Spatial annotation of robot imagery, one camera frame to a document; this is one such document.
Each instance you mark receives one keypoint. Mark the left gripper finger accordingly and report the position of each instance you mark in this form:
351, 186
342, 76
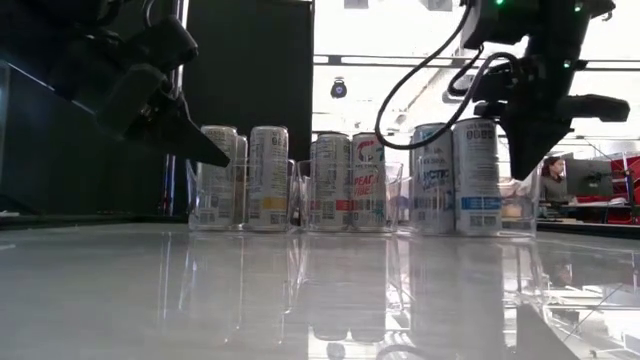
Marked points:
165, 125
172, 45

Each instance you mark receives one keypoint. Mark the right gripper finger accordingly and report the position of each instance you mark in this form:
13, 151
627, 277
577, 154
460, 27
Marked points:
532, 145
600, 108

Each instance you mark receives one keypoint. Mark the blue band Celsius can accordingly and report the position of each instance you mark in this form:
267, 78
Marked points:
477, 175

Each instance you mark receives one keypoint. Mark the clear plastic bin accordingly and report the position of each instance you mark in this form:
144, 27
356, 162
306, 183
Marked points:
292, 200
520, 210
395, 200

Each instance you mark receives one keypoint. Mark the black-capped vials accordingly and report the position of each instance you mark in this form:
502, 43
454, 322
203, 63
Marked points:
330, 180
369, 180
432, 190

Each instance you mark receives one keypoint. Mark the person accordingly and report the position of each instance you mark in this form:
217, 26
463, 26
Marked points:
552, 182

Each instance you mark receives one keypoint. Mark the dark computer monitor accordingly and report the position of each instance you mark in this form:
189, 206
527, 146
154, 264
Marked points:
589, 177

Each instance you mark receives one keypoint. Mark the red cabinet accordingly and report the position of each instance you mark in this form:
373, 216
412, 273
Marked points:
629, 190

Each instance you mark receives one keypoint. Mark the black ceiling spotlight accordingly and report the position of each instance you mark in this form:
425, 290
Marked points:
338, 89

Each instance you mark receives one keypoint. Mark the black aluminium table frame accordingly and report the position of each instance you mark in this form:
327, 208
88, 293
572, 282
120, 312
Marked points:
75, 220

